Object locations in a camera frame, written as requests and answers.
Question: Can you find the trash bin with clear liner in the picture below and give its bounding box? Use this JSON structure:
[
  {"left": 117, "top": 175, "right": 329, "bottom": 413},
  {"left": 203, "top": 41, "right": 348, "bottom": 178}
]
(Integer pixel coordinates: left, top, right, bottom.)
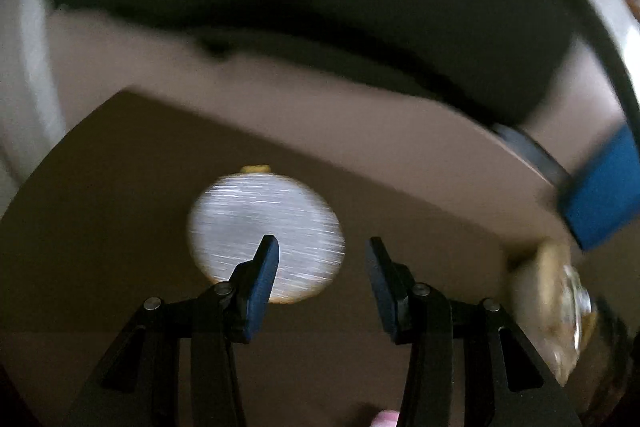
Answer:
[{"left": 509, "top": 239, "right": 598, "bottom": 386}]

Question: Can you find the person's left hand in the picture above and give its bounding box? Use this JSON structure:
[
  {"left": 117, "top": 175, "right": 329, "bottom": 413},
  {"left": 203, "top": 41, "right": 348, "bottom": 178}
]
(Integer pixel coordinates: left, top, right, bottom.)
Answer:
[{"left": 370, "top": 410, "right": 399, "bottom": 427}]

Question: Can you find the round foil lid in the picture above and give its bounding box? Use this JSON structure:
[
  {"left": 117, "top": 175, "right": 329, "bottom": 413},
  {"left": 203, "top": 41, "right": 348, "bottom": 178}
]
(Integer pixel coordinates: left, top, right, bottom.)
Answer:
[{"left": 186, "top": 168, "right": 345, "bottom": 305}]

